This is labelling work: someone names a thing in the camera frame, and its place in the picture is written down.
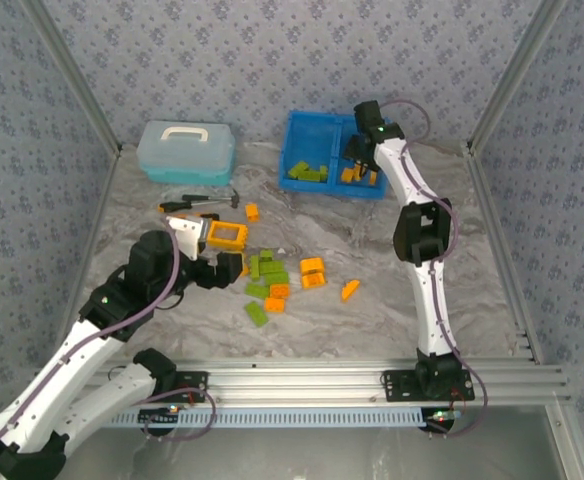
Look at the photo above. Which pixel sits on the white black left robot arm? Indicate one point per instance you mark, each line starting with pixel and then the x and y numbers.
pixel 47 380

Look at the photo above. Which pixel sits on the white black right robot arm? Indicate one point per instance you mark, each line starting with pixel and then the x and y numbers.
pixel 429 300

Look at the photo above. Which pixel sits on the green long lego brick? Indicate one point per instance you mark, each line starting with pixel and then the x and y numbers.
pixel 254 267
pixel 255 314
pixel 257 290
pixel 298 170
pixel 271 266
pixel 311 175
pixel 276 278

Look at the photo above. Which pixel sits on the green square lego brick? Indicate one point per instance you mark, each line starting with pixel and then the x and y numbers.
pixel 266 254

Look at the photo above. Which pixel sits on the orange square lego brick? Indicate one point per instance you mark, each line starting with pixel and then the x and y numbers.
pixel 252 212

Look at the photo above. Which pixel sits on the blue divided plastic bin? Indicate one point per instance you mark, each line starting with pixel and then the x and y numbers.
pixel 312 135

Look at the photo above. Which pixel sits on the orange sloped lego brick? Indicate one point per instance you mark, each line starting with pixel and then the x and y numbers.
pixel 350 290

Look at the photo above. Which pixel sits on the light blue lidded case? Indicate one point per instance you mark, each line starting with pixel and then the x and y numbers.
pixel 187 155

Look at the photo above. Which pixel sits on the small circuit board with LED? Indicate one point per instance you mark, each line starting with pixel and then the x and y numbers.
pixel 172 409
pixel 442 415

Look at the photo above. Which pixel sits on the orange window frame brick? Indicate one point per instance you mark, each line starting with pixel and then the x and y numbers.
pixel 213 235

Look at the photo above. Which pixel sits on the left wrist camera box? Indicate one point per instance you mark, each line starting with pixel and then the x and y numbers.
pixel 189 235

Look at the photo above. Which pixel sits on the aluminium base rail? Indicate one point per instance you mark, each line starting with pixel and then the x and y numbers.
pixel 297 380

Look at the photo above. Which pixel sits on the aluminium side rail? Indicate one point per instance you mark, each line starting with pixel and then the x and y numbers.
pixel 502 250

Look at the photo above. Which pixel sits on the aluminium corner post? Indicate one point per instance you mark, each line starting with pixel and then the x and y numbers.
pixel 517 70
pixel 72 75

